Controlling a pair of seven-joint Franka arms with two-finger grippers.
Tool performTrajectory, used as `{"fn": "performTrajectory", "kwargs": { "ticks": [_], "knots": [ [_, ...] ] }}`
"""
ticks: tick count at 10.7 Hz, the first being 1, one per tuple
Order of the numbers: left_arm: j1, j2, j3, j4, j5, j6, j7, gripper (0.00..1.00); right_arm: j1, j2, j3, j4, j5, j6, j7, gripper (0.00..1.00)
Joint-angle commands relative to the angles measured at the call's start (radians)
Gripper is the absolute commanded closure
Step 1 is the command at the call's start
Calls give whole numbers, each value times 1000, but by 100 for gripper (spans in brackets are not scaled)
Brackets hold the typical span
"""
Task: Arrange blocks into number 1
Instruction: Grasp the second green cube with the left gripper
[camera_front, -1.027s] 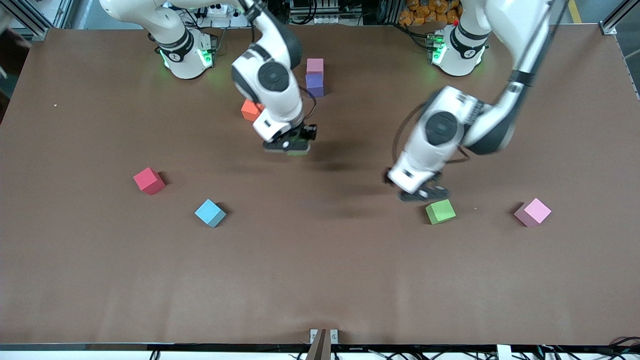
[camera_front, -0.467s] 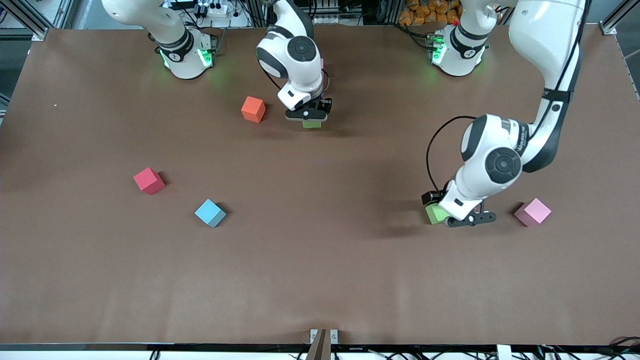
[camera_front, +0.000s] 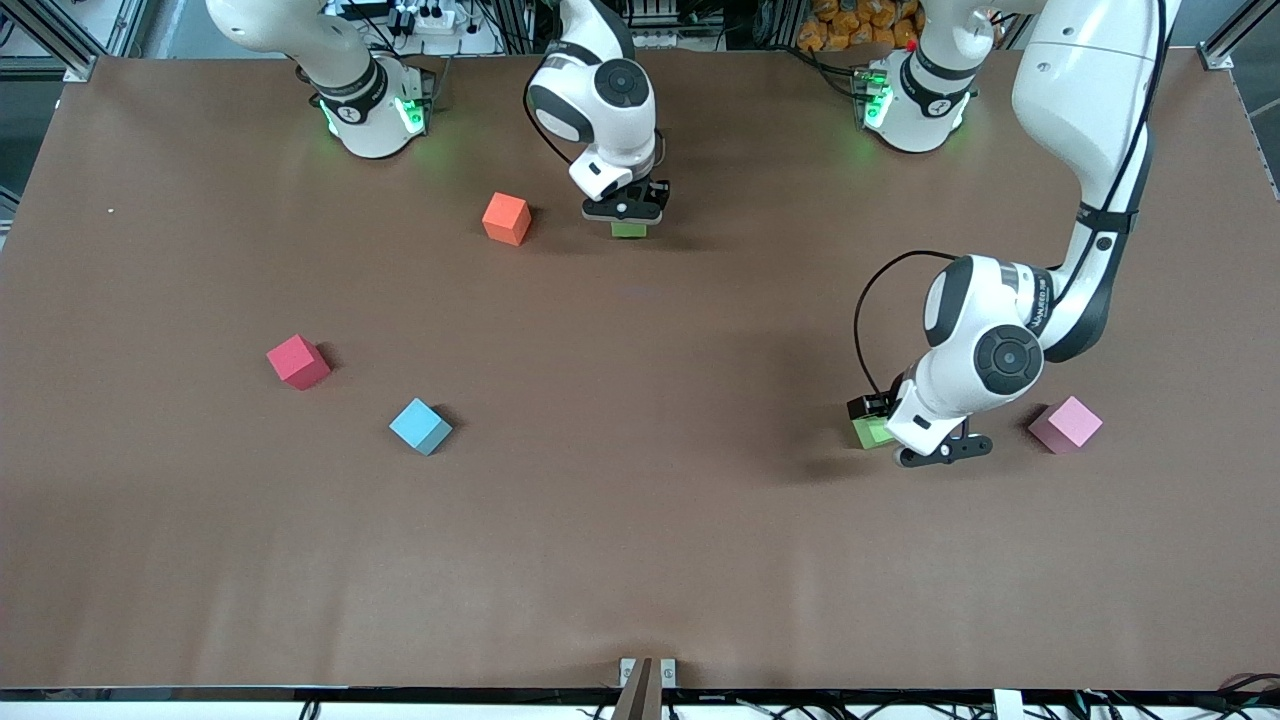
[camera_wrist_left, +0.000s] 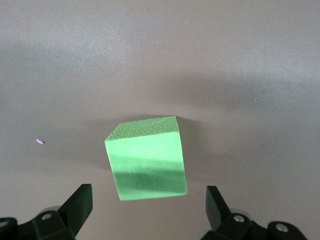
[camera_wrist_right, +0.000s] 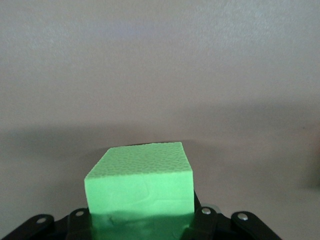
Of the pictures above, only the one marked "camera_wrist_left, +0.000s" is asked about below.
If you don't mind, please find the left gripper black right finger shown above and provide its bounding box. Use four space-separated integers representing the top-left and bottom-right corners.
199 185 306 240

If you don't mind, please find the green foam cube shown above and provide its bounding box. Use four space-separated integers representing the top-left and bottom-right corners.
103 115 189 202

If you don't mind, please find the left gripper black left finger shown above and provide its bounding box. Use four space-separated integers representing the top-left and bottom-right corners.
0 183 94 240

